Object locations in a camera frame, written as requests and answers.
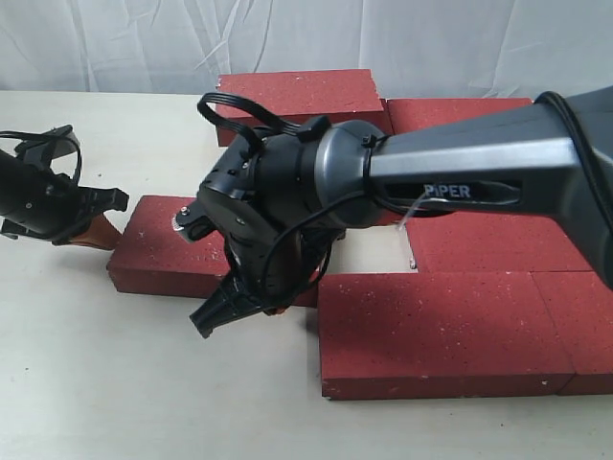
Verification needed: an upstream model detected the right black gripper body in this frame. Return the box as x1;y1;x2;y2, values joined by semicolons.
190;196;348;338

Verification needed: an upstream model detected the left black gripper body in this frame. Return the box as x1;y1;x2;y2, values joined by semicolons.
1;151;129;245

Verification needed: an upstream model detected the red brick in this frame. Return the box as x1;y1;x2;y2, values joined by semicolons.
216;69;393;134
105;195;321;309

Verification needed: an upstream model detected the red brick top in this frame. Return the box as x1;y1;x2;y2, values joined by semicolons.
216;69;393;134

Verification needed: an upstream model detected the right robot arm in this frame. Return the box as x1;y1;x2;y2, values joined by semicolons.
176;87;612;336

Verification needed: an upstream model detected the front left base brick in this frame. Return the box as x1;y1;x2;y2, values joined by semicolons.
318;272;575;401

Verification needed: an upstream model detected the back right base brick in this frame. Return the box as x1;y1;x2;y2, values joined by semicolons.
387;98;533;134

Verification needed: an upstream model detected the hidden centre base brick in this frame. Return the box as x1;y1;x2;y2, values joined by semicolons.
406;213;591;272

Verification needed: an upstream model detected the front right base brick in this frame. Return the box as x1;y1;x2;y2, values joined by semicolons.
533;271;612;396

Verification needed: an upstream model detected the pale blue backdrop cloth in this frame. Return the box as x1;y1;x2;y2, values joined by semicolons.
1;1;612;97

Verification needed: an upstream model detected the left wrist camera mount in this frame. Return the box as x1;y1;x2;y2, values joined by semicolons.
14;125;82;171

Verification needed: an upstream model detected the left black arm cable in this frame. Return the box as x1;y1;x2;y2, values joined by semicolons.
0;127;82;188

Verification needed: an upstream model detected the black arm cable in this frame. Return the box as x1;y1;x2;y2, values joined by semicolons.
195;90;613;308
0;127;82;188

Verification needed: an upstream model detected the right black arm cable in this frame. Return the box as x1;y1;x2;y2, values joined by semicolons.
195;90;613;308

